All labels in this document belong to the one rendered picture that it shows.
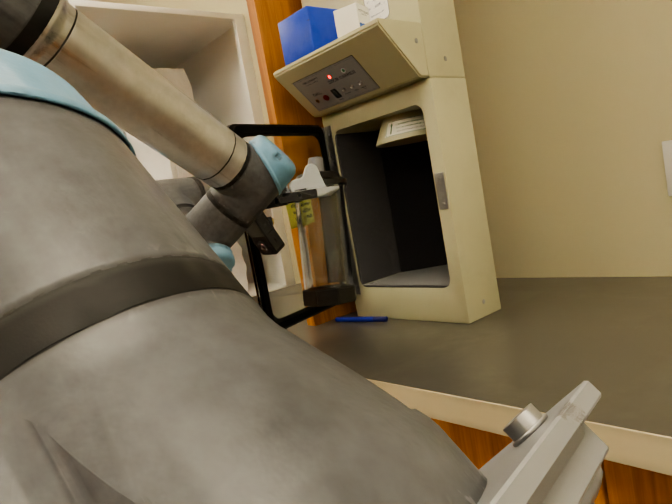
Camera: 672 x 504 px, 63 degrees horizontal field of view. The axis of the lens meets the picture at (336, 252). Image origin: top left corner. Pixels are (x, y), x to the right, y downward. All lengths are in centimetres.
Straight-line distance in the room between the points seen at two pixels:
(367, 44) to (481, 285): 51
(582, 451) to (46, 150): 17
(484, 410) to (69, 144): 63
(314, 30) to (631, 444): 88
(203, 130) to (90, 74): 14
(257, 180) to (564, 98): 88
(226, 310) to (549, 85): 132
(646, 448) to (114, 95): 64
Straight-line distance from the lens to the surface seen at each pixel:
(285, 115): 130
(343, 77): 114
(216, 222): 75
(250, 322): 15
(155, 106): 65
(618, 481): 73
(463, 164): 111
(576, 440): 17
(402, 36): 105
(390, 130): 117
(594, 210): 140
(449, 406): 78
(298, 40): 119
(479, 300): 112
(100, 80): 62
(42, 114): 20
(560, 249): 146
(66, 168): 18
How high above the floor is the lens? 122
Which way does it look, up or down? 5 degrees down
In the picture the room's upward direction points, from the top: 10 degrees counter-clockwise
